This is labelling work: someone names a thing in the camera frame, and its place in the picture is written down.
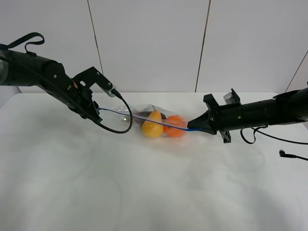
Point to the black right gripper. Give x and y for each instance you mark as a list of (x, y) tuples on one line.
[(218, 118)]

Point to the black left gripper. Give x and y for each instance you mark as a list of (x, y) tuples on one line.
[(85, 107)]

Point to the clear zip bag blue zipper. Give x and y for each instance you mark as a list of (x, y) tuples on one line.
[(121, 117)]

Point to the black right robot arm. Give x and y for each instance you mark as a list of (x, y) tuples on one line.
[(287, 108)]

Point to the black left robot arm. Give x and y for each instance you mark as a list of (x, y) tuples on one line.
[(25, 70)]

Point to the orange fruit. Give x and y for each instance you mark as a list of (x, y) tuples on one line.
[(174, 126)]

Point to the dark purple fruit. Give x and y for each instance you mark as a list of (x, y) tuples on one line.
[(142, 116)]

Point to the yellow pear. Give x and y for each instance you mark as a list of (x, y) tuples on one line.
[(153, 129)]

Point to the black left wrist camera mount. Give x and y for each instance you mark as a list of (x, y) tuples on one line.
[(86, 79)]

